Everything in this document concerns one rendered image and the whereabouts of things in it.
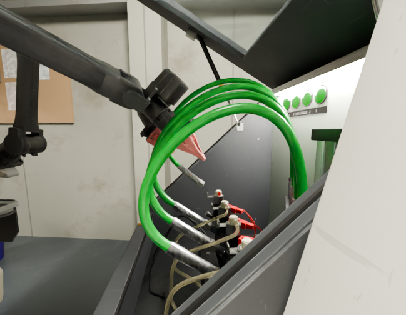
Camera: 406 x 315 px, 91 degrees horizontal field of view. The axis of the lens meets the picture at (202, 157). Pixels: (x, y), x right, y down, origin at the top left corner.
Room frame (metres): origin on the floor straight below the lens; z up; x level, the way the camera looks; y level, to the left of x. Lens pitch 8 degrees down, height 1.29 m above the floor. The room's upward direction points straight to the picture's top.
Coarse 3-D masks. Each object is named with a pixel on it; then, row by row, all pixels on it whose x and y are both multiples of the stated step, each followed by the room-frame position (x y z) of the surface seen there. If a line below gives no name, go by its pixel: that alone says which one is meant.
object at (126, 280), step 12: (132, 240) 0.58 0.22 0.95; (144, 240) 0.59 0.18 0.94; (132, 252) 0.52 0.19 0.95; (144, 252) 0.60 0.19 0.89; (120, 264) 0.47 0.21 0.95; (132, 264) 0.47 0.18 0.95; (144, 264) 0.59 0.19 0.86; (120, 276) 0.42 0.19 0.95; (132, 276) 0.45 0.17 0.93; (108, 288) 0.39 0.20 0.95; (120, 288) 0.39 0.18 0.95; (132, 288) 0.45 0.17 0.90; (108, 300) 0.36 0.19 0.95; (120, 300) 0.36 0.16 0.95; (132, 300) 0.44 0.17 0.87; (96, 312) 0.33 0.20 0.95; (108, 312) 0.33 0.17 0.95; (120, 312) 0.36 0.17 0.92; (132, 312) 0.44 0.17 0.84
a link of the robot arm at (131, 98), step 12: (168, 72) 0.48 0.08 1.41; (156, 84) 0.48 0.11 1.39; (168, 84) 0.49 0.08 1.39; (180, 84) 0.49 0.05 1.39; (132, 96) 0.45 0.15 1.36; (144, 96) 0.50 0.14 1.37; (168, 96) 0.49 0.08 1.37; (180, 96) 0.51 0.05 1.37; (132, 108) 0.46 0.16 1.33; (144, 108) 0.47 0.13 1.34
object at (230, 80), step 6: (228, 78) 0.57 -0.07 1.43; (234, 78) 0.57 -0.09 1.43; (240, 78) 0.56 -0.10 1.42; (210, 84) 0.59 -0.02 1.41; (216, 84) 0.58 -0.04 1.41; (258, 84) 0.55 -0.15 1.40; (198, 90) 0.60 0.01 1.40; (204, 90) 0.60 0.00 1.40; (192, 96) 0.60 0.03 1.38; (276, 96) 0.54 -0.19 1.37; (180, 102) 0.62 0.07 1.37; (186, 102) 0.61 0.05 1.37; (180, 108) 0.62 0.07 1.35; (174, 162) 0.62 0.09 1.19; (288, 180) 0.53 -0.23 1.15
